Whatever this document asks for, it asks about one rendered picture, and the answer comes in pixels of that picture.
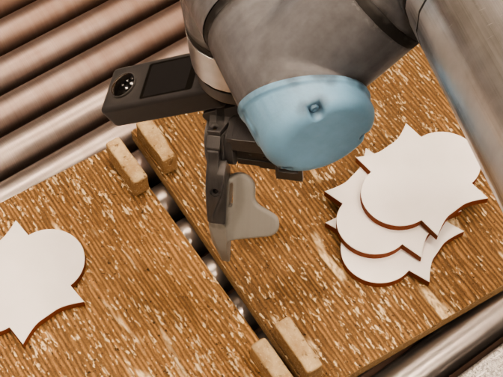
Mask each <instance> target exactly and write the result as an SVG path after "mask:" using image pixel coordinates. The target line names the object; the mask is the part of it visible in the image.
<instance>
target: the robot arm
mask: <svg viewBox="0 0 503 377"><path fill-rule="evenodd" d="M180 4H181V8H182V12H183V20H184V24H185V31H186V38H187V43H188V47H189V53H187V54H183V55H177V56H174V57H170V58H163V59H159V60H156V61H150V62H146V63H143V64H136V65H132V66H128V67H122V68H119V69H116V70H115V71H114V73H113V76H112V80H111V82H110V85H109V89H108V91H107V94H106V98H105V100H104V103H103V107H102V113H103V114H104V115H105V116H107V118H108V119H110V121H111V122H113V124H114V125H116V126H123V125H127V124H131V123H139V122H144V121H148V120H155V119H160V118H164V117H172V116H176V115H181V114H188V113H192V112H197V111H204V113H203V118H204V119H205V120H206V121H207V123H206V126H205V131H204V154H205V159H206V160H207V169H206V182H205V196H206V208H207V221H208V223H209V230H210V235H211V239H212V242H213V244H214V246H215V248H216V250H217V251H218V253H219V256H220V257H221V259H222V260H223V261H227V262H229V261H230V259H231V241H232V240H236V239H250V238H258V237H266V236H272V235H274V234H275V233H276V232H277V231H278V229H279V220H278V217H277V215H276V214H274V213H273V212H271V211H269V210H268V209H266V208H265V207H263V206H261V205H260V204H259V203H258V202H257V201H256V198H255V184H254V180H253V179H252V178H251V177H250V176H249V175H248V174H245V173H243V172H236V173H233V174H231V166H229V164H231V165H235V164H236V163H237V162H238V164H244V165H256V166H260V168H267V169H273V170H275V176H276V179H283V180H293V181H300V182H303V171H309V170H314V169H317V168H321V167H324V166H327V165H330V164H332V163H333V162H336V161H338V160H339V159H342V158H343V157H345V156H346V155H348V154H349V153H351V152H352V151H353V150H354V149H356V148H357V146H359V145H360V143H362V142H363V140H364V136H365V133H367V132H369V131H370V130H371V128H372V126H373V124H374V117H375V113H374V106H373V104H372V102H371V93H370V91H369V90H368V88H367V86H368V85H369V84H371V83H372V82H373V81H375V80H376V79H377V78H378V77H380V76H381V75H382V74H383V73H384V72H385V71H386V70H387V69H389V68H390V67H391V66H392V65H394V64H395V63H396V62H397V61H399V60H400V59H401V58H402V57H403V56H404V55H405V54H407V53H408V52H409V51H410V50H412V49H413V48H414V47H415V46H417V45H418V44H420V46H421V48H422V50H423V52H424V54H425V56H426V58H427V60H428V62H429V65H430V67H431V69H432V71H433V73H434V75H435V77H436V79H437V81H438V83H439V85H440V87H441V89H442V91H443V93H444V95H445V97H446V99H447V101H448V103H449V105H450V107H451V109H452V111H453V113H454V116H455V117H456V119H457V122H458V123H459V125H460V128H461V129H462V131H463V134H464V135H465V137H466V140H467V141H468V143H469V146H470V147H471V149H472V152H473V153H474V155H475V158H476V159H477V161H478V164H479V166H480V168H481V170H482V172H483V174H484V176H485V178H486V180H487V182H488V184H489V186H490V188H491V190H492V192H493V194H494V196H495V198H496V200H497V202H498V204H499V206H500V208H501V210H502V212H503V0H180ZM232 195H233V203H231V201H232Z"/></svg>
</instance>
